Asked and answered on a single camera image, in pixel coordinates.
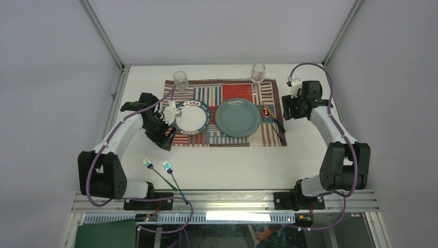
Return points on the clear wine glass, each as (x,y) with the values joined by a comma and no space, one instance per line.
(257,76)

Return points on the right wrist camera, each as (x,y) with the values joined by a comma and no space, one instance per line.
(295,85)

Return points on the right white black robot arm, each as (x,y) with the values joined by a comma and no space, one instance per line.
(345,165)

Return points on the white green-rimmed small plate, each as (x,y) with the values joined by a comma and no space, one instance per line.
(195,117)

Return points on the brown striped placemat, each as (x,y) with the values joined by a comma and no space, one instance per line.
(213,93)

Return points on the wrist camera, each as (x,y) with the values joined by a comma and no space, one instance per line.
(171,113)
(295,85)

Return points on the iridescent spoon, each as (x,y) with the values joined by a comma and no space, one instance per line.
(274,126)

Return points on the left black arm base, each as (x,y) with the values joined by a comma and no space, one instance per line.
(134,205)

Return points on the large teal plate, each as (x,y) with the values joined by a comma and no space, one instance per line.
(237,117)

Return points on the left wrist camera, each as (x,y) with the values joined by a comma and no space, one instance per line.
(171,113)

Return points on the gold knife dark handle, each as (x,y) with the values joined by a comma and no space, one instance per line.
(274,117)

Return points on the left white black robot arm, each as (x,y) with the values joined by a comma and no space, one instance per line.
(101,173)

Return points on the green board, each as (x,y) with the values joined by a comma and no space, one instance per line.
(110,234)

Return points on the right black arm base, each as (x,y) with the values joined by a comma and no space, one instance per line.
(292,200)

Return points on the white slotted cable duct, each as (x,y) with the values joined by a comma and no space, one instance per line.
(210,217)

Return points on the clear plastic cup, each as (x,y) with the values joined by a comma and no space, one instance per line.
(180,80)

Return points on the aluminium front rail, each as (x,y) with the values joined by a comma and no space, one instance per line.
(239,200)

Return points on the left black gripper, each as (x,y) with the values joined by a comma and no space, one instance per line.
(161,139)

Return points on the iridescent fork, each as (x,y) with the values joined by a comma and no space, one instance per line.
(150,166)
(170,171)

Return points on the orange object below table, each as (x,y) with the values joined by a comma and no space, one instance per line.
(264,231)

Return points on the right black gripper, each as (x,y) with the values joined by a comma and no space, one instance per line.
(287,102)

